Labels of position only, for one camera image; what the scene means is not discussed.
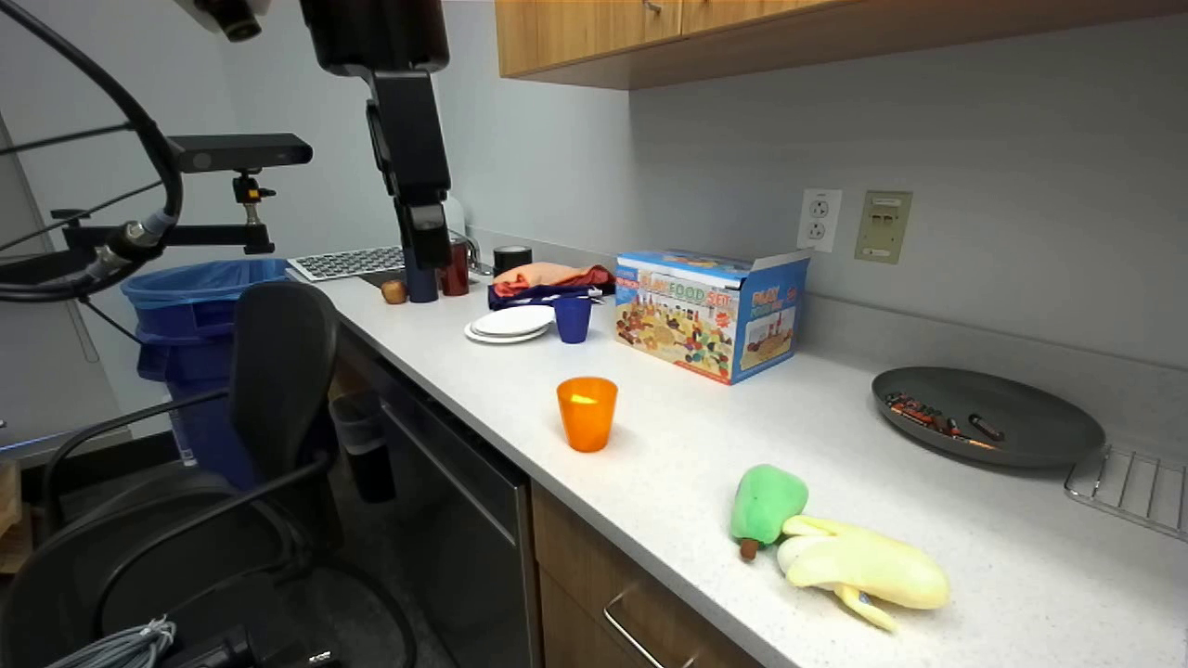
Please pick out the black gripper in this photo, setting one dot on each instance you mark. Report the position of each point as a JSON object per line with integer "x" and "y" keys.
{"x": 372, "y": 35}

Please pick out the yellow banana plush toy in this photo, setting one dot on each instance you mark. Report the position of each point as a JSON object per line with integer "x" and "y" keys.
{"x": 867, "y": 562}

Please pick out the red cup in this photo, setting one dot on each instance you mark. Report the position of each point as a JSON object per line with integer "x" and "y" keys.
{"x": 458, "y": 269}

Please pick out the small black cup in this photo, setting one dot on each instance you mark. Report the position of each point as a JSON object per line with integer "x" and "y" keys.
{"x": 512, "y": 259}

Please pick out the red orange plush toy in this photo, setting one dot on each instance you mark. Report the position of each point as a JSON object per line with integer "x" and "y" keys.
{"x": 545, "y": 275}

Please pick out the blue cup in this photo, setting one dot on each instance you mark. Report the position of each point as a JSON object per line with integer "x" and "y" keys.
{"x": 572, "y": 317}

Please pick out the orange plastic cup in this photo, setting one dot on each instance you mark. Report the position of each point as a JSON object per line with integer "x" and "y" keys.
{"x": 587, "y": 416}

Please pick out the colourful toy box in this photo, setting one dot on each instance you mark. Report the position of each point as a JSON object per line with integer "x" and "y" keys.
{"x": 693, "y": 317}

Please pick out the green pear plush toy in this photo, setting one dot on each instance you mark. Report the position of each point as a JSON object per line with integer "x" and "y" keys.
{"x": 765, "y": 502}

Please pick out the toy food pieces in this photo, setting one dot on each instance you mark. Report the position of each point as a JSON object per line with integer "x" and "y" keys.
{"x": 942, "y": 421}

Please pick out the clear plastic bottle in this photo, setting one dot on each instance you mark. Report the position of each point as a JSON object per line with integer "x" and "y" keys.
{"x": 462, "y": 220}

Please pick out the grey keyboard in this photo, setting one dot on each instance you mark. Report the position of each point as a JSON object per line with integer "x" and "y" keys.
{"x": 348, "y": 262}

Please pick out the dark blue bottle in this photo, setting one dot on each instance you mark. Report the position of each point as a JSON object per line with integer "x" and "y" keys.
{"x": 421, "y": 282}

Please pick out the small brown object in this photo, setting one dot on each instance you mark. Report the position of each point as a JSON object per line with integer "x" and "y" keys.
{"x": 394, "y": 290}

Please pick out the dark blue tray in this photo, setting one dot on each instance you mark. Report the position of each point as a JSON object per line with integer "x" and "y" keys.
{"x": 520, "y": 303}

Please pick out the white plate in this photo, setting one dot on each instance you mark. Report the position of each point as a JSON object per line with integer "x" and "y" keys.
{"x": 487, "y": 339}
{"x": 515, "y": 322}

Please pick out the black office chair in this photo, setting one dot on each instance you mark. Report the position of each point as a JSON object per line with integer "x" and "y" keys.
{"x": 281, "y": 373}

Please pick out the blue trash bin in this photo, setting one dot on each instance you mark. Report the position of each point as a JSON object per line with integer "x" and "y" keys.
{"x": 186, "y": 322}

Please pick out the wooden upper cabinet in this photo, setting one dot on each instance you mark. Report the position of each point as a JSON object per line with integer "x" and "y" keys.
{"x": 745, "y": 30}

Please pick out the black dishwasher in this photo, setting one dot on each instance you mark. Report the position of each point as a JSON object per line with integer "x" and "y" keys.
{"x": 458, "y": 544}

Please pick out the wooden lower drawer cabinet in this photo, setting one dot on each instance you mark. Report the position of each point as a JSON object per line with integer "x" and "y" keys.
{"x": 581, "y": 594}

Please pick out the round dark hot plate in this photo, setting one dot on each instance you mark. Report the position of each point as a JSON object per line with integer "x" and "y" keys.
{"x": 1025, "y": 429}

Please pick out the black camera stand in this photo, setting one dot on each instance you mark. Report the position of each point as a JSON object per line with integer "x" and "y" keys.
{"x": 252, "y": 198}

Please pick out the black bar camera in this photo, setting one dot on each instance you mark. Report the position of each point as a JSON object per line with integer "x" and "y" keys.
{"x": 237, "y": 150}

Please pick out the white wall outlet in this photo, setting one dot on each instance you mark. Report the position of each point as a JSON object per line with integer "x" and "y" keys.
{"x": 818, "y": 220}

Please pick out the beige light switch plate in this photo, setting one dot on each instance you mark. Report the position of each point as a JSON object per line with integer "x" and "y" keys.
{"x": 884, "y": 223}

